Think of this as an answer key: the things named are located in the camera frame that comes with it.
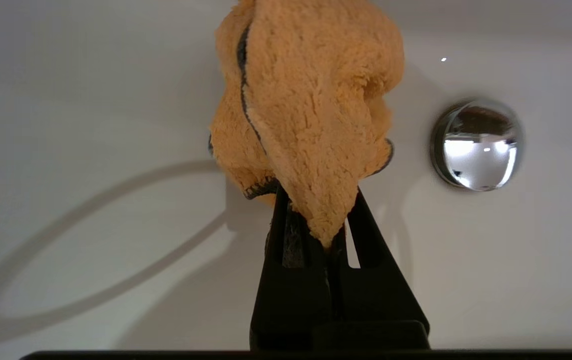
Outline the orange grey-backed microfibre cloth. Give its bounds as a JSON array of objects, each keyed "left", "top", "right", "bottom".
[{"left": 208, "top": 0, "right": 406, "bottom": 249}]

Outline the beige ceramic sink basin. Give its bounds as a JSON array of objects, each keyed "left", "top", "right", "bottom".
[{"left": 0, "top": 0, "right": 572, "bottom": 352}]

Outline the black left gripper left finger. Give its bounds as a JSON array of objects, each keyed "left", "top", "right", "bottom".
[{"left": 250, "top": 185, "right": 335, "bottom": 351}]

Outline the chrome drain stopper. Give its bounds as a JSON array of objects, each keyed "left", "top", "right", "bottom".
[{"left": 430, "top": 97, "right": 524, "bottom": 193}]

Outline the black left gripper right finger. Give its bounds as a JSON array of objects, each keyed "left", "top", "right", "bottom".
[{"left": 330, "top": 188, "right": 430, "bottom": 331}]

